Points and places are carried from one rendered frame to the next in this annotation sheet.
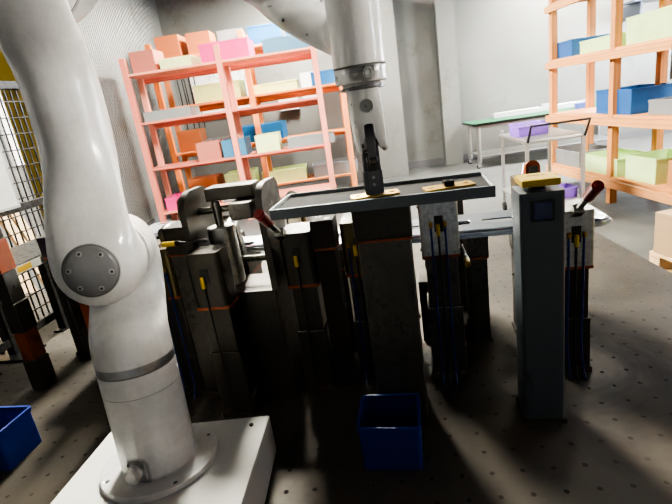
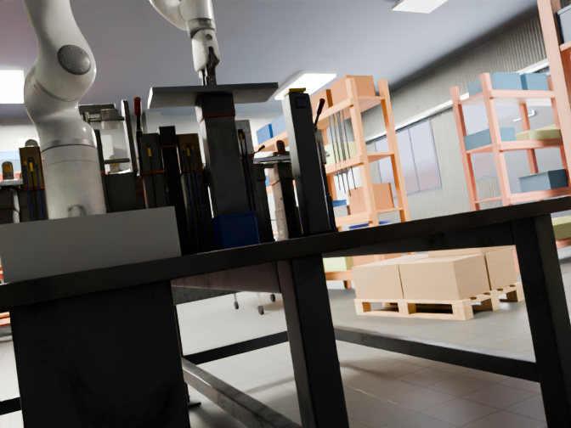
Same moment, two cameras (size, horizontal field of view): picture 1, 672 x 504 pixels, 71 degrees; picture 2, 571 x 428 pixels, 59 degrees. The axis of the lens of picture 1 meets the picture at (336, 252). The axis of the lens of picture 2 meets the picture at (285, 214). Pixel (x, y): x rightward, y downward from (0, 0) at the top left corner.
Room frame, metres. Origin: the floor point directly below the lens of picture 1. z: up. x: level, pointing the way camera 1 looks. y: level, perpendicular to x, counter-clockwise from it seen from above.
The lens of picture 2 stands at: (-0.52, 0.53, 0.70)
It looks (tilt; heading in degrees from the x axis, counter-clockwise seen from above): 3 degrees up; 329
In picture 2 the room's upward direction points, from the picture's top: 9 degrees counter-clockwise
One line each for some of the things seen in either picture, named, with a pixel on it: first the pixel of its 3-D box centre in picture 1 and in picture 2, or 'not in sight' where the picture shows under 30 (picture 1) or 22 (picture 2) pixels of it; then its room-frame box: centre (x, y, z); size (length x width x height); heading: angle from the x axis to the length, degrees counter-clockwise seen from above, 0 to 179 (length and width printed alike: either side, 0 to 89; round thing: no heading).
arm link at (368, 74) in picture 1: (360, 76); (201, 29); (0.81, -0.08, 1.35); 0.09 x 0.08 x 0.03; 178
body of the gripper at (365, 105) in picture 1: (365, 116); (204, 49); (0.81, -0.08, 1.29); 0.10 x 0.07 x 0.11; 178
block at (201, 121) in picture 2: (394, 315); (224, 171); (0.82, -0.09, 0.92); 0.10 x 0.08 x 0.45; 79
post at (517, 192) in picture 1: (538, 308); (306, 165); (0.77, -0.35, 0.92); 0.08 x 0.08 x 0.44; 79
